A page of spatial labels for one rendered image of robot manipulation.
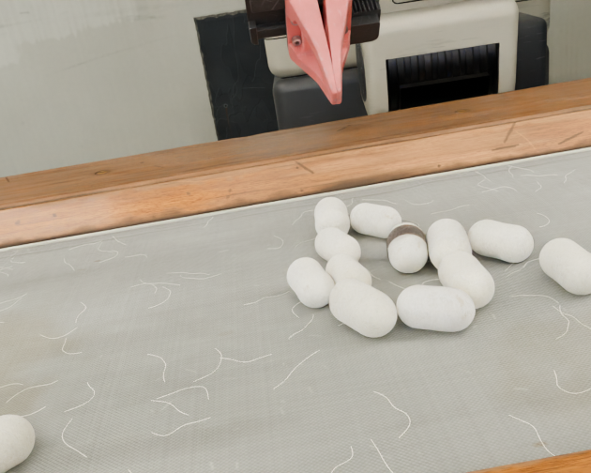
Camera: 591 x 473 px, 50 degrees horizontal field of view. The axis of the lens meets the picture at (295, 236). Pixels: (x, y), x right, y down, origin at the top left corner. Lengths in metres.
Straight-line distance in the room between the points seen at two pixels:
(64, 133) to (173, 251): 2.21
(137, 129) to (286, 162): 2.07
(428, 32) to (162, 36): 1.60
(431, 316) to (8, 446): 0.18
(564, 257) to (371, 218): 0.12
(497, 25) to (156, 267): 0.70
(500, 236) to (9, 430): 0.24
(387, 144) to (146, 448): 0.31
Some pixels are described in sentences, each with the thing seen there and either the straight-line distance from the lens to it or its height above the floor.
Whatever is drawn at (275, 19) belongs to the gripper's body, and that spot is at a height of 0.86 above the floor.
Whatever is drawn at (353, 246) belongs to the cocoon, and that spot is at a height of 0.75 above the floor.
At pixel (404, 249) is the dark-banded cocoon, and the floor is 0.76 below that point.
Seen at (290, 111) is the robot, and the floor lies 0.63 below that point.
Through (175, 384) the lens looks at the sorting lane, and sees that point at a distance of 0.29.
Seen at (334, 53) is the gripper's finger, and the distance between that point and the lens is 0.44.
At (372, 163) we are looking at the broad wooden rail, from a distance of 0.48.
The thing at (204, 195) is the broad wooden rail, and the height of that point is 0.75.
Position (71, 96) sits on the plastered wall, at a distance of 2.57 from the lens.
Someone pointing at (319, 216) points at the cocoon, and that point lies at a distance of 0.38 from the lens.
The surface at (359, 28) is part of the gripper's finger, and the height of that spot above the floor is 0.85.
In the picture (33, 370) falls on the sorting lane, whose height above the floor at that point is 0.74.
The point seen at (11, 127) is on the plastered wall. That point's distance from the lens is 2.68.
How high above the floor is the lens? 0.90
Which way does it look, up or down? 24 degrees down
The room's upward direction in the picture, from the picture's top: 9 degrees counter-clockwise
